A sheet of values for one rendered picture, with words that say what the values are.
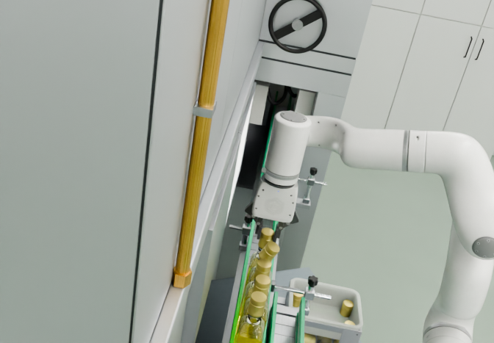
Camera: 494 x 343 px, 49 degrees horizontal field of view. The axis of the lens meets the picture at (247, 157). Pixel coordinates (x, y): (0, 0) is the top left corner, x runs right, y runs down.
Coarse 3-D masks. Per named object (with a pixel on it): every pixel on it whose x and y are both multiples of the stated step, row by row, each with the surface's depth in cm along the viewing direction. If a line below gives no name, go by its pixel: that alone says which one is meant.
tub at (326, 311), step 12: (300, 288) 174; (324, 288) 173; (336, 288) 172; (348, 288) 173; (312, 300) 175; (324, 300) 174; (336, 300) 174; (360, 300) 169; (312, 312) 171; (324, 312) 172; (336, 312) 173; (360, 312) 164; (336, 324) 158; (348, 324) 159; (360, 324) 159
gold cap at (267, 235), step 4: (264, 228) 136; (268, 228) 137; (264, 232) 135; (268, 232) 135; (272, 232) 136; (260, 236) 136; (264, 236) 135; (268, 236) 134; (272, 236) 135; (260, 240) 136; (264, 240) 135; (268, 240) 135; (272, 240) 136; (260, 244) 136; (264, 244) 136
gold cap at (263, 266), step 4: (260, 260) 126; (264, 260) 127; (268, 260) 127; (260, 264) 125; (264, 264) 125; (268, 264) 125; (256, 268) 126; (260, 268) 125; (264, 268) 124; (268, 268) 125; (256, 272) 126; (260, 272) 125; (264, 272) 125; (268, 272) 126; (256, 276) 126; (268, 276) 127
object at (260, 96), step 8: (256, 80) 230; (256, 88) 227; (264, 88) 226; (256, 96) 228; (264, 96) 228; (296, 96) 235; (304, 96) 224; (312, 96) 223; (256, 104) 230; (264, 104) 229; (296, 104) 226; (304, 104) 225; (312, 104) 225; (256, 112) 232; (304, 112) 227; (256, 120) 233
